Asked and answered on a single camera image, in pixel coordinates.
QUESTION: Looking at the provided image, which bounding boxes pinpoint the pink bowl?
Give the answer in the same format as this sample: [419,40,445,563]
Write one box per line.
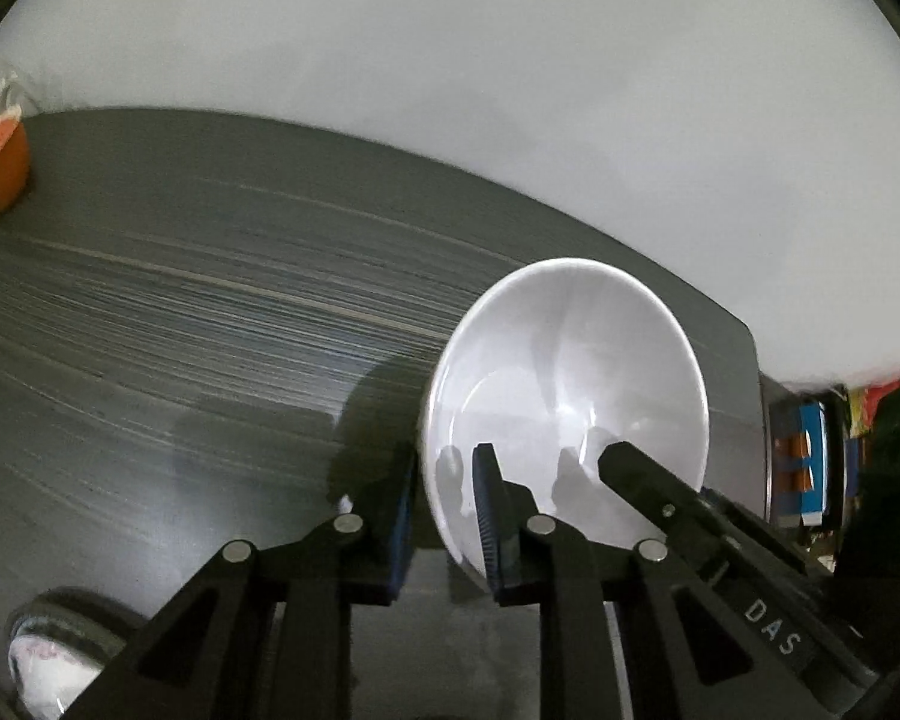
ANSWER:
[418,257,710,585]

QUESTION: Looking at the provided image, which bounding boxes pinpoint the white plate pink flowers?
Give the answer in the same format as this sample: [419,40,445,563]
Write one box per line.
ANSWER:
[6,589,136,718]

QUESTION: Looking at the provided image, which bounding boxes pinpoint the blue box with orange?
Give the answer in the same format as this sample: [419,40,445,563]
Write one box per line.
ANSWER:
[770,400,829,528]

